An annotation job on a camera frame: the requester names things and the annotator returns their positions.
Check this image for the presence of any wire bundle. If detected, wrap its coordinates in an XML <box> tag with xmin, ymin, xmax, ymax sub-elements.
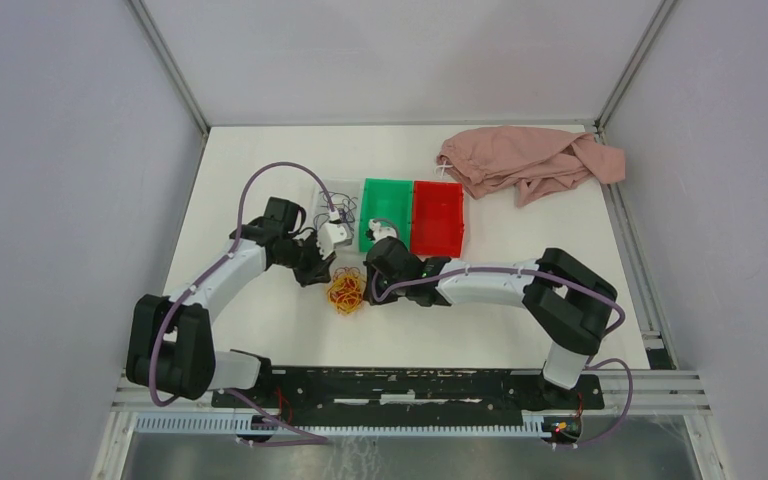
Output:
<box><xmin>326</xmin><ymin>266</ymin><xmax>368</xmax><ymax>317</ymax></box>

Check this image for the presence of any dark purple wire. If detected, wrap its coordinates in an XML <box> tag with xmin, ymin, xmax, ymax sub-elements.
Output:
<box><xmin>314</xmin><ymin>188</ymin><xmax>360</xmax><ymax>230</ymax></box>

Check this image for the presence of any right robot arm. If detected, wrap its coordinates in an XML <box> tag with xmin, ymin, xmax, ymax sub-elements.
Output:
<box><xmin>364</xmin><ymin>237</ymin><xmax>625</xmax><ymax>408</ymax></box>

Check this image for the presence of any clear plastic bin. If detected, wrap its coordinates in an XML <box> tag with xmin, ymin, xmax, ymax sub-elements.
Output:
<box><xmin>308</xmin><ymin>178</ymin><xmax>363</xmax><ymax>254</ymax></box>

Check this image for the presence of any green plastic bin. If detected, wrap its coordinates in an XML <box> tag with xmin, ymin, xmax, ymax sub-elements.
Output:
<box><xmin>358</xmin><ymin>178</ymin><xmax>414</xmax><ymax>253</ymax></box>

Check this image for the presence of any red plastic bin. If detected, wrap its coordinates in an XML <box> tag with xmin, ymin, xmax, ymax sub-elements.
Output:
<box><xmin>410</xmin><ymin>181</ymin><xmax>464</xmax><ymax>258</ymax></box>

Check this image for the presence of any pink cloth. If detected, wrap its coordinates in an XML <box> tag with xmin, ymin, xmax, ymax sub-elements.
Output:
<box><xmin>436</xmin><ymin>126</ymin><xmax>626</xmax><ymax>208</ymax></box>

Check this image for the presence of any right controller board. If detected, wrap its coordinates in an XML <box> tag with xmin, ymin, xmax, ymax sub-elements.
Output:
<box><xmin>541</xmin><ymin>416</ymin><xmax>583</xmax><ymax>445</ymax></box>

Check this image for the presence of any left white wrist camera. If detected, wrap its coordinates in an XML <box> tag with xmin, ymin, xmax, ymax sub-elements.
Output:
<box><xmin>316</xmin><ymin>208</ymin><xmax>353</xmax><ymax>259</ymax></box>

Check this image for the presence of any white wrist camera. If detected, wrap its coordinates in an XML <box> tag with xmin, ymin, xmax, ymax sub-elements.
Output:
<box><xmin>316</xmin><ymin>208</ymin><xmax>353</xmax><ymax>259</ymax></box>
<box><xmin>365</xmin><ymin>218</ymin><xmax>400</xmax><ymax>243</ymax></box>

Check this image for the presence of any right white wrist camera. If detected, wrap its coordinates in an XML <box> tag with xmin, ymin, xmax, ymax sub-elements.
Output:
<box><xmin>365</xmin><ymin>218</ymin><xmax>400</xmax><ymax>243</ymax></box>

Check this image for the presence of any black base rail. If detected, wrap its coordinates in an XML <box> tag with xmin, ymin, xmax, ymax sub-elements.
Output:
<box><xmin>245</xmin><ymin>366</ymin><xmax>605</xmax><ymax>427</ymax></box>

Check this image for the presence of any white slotted cable duct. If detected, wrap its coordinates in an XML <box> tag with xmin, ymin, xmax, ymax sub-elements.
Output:
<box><xmin>134</xmin><ymin>412</ymin><xmax>550</xmax><ymax>439</ymax></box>

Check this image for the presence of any aluminium frame rail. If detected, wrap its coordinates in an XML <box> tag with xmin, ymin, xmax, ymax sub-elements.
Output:
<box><xmin>110</xmin><ymin>368</ymin><xmax>713</xmax><ymax>416</ymax></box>

